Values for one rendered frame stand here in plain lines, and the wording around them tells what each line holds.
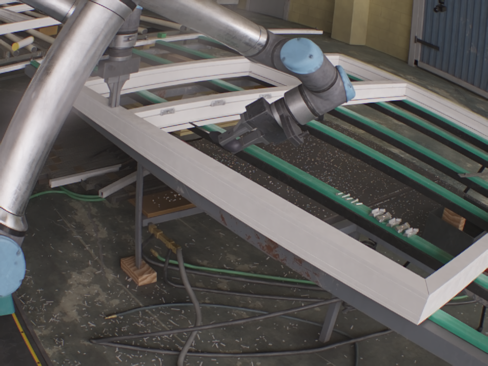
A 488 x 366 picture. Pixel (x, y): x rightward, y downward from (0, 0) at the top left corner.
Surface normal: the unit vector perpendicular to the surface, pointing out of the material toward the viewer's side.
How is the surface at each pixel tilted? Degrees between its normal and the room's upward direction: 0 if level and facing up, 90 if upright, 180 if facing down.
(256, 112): 53
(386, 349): 0
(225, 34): 119
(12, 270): 94
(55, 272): 0
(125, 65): 90
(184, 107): 90
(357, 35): 90
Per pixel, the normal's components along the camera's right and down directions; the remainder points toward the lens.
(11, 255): 0.62, 0.45
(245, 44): 0.33, 0.80
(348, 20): -0.75, 0.18
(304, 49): -0.45, -0.38
